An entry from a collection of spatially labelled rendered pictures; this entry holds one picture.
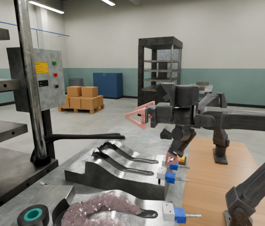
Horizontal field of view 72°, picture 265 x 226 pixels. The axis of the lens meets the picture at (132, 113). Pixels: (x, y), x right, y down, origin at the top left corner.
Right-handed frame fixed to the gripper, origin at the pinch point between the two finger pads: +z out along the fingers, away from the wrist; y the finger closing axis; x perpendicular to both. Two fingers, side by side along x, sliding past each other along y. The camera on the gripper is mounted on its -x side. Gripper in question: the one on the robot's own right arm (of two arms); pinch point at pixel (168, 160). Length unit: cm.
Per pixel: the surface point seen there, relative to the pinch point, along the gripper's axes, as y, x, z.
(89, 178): 17.9, -26.2, 21.9
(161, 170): 11.0, -1.5, -0.3
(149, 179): 15.6, -3.6, 4.0
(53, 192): 38, -31, 17
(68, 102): -366, -281, 229
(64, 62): -675, -569, 247
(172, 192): 8.5, 8.6, 7.4
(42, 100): -9, -86, 22
